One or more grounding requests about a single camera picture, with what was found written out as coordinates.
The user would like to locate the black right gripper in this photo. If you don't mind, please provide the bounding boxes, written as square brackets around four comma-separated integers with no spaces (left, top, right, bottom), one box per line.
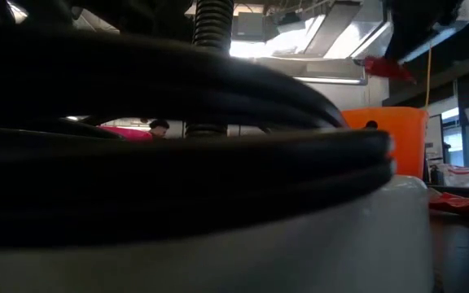
[384,0,463,64]

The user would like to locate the red Skittles pack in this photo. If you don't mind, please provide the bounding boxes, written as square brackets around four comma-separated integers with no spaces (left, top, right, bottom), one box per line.
[428,191,469,217]
[359,55,418,85]

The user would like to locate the ceiling light tube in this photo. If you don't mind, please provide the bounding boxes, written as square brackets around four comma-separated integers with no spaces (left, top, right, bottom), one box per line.
[292,75,369,86]

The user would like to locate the orange plastic bucket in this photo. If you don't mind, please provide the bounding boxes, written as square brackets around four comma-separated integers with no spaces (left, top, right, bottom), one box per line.
[340,106,430,181]

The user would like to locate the white plastic bag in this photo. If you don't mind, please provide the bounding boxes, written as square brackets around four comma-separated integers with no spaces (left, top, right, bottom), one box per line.
[441,162,469,188]

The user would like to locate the grey ceiling box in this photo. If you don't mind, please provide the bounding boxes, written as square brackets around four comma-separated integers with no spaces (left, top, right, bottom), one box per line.
[232,11,266,42]

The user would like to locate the black table mat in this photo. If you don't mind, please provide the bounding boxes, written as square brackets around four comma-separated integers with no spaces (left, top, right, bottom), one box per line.
[428,209,469,293]

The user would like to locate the white desk lamp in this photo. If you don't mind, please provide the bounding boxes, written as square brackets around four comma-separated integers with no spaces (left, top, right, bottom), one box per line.
[0,0,435,293]

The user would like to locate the person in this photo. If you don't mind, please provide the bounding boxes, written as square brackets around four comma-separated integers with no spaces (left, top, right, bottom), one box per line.
[147,118,171,141]

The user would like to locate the pink plastic bucket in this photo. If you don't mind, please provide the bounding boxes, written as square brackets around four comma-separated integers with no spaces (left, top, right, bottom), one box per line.
[98,125,154,142]

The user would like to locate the yellow hanging cable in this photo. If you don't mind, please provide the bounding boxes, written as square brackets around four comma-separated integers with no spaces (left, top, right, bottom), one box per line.
[423,43,434,110]

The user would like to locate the silver ceiling duct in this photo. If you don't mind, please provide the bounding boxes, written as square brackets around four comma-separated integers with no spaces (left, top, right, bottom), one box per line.
[254,0,469,82]

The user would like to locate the black lamp cable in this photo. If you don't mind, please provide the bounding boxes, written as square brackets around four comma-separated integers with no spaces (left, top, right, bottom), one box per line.
[0,24,397,250]

